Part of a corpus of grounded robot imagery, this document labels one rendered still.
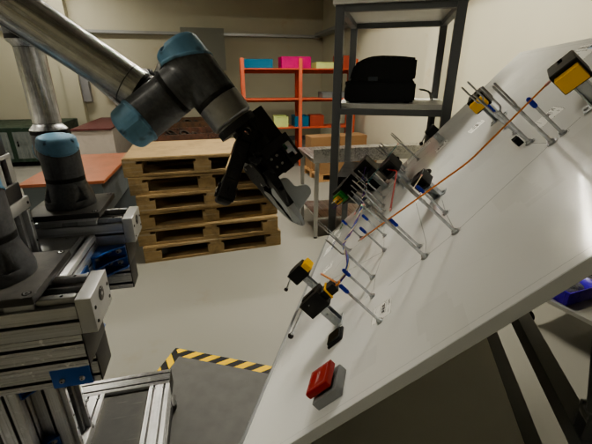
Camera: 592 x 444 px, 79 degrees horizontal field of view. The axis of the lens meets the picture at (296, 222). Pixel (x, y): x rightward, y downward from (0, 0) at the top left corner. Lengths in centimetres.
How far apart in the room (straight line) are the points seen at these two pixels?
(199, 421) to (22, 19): 176
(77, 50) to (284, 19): 919
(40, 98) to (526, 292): 142
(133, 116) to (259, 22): 918
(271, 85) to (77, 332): 907
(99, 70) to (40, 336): 58
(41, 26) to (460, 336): 80
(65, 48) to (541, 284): 79
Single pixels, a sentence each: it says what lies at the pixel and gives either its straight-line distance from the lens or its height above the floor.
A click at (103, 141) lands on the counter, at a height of 48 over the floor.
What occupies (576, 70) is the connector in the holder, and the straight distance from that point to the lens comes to 72.
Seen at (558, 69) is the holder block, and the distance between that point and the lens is 74.
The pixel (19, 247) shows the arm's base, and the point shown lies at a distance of 98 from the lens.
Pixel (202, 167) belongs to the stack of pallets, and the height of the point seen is 84.
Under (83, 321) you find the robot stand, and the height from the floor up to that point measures 106.
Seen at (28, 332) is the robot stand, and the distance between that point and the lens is 100.
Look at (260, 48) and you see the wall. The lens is 972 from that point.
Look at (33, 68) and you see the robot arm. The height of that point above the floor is 159.
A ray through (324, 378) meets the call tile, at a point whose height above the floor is 112.
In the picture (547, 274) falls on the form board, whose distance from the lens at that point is 49.
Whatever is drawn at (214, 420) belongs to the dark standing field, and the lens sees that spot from 206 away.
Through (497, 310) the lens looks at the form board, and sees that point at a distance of 49.
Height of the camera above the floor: 156
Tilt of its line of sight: 22 degrees down
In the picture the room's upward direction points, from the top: straight up
